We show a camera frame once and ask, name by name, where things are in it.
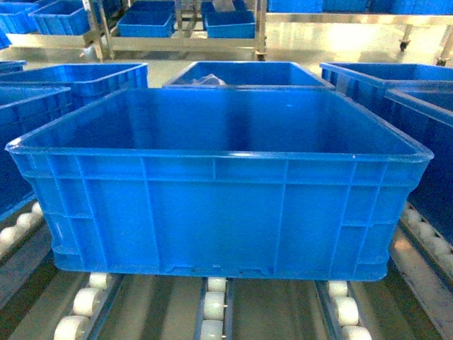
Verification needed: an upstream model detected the blue crate back left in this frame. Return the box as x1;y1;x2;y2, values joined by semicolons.
1;63;148;108

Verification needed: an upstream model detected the metal roller shelf rack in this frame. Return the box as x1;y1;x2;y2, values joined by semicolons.
1;202;452;339

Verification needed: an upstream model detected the small blue bin centre-left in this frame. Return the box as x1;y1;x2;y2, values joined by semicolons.
117;1;176;38

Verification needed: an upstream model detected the small blue bin centre-right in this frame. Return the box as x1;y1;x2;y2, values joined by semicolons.
200;1;256;39

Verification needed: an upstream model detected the blue crate front left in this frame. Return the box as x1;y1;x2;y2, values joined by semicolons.
0;84;74;222

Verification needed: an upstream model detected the large blue plastic crate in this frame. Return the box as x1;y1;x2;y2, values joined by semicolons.
6;88;433;281

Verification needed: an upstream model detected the blue crate behind centre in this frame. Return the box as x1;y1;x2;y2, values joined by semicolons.
164;61;335;91

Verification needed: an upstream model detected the background metal cart rack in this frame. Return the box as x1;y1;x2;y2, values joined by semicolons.
7;1;452;64

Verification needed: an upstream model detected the blue crate back right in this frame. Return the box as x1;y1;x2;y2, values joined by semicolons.
320;62;452;106

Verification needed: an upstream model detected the blue crate front right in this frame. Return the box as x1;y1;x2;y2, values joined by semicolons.
384;89;452;242

